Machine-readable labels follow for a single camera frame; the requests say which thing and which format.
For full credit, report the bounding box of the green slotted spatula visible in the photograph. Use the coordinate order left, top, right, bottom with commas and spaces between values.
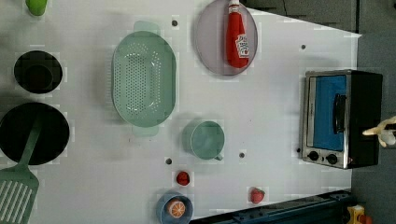
0, 119, 42, 224

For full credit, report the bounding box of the blue bowl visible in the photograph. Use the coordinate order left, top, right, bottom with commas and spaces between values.
156, 191, 193, 224

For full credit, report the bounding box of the small red tomato toy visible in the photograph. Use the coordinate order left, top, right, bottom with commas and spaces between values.
177, 171, 190, 186

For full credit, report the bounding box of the large black pan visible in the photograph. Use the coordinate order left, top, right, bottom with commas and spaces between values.
0, 103, 70, 165

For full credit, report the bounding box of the yellow plush peeled banana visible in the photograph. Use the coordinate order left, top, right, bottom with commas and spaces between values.
362, 117, 396, 147

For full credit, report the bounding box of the red plush ketchup bottle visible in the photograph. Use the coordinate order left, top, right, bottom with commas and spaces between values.
226, 0, 249, 68

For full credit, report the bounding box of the red plush strawberry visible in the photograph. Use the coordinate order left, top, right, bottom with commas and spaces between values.
250, 188, 265, 204

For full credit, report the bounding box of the orange slice toy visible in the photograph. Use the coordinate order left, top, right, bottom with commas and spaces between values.
167, 199, 186, 218

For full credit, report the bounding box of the lime green cup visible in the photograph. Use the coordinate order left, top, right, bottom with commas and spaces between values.
25, 0, 48, 16

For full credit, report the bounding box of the grey round plate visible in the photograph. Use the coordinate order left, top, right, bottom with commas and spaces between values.
194, 0, 258, 76

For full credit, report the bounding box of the silver toaster oven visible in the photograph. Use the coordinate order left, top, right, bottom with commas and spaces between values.
302, 69, 383, 169

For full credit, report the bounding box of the green perforated colander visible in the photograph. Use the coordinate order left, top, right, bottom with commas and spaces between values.
112, 21, 177, 137

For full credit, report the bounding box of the yellow and red toy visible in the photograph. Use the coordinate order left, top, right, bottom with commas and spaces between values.
347, 205, 373, 224

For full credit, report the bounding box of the green mug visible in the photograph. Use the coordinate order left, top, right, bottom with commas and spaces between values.
181, 119, 225, 161

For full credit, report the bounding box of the small black bowl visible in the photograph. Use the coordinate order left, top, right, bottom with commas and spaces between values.
14, 50, 63, 94

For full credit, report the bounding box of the blue metal frame rail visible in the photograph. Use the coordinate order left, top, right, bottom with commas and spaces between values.
189, 190, 357, 224

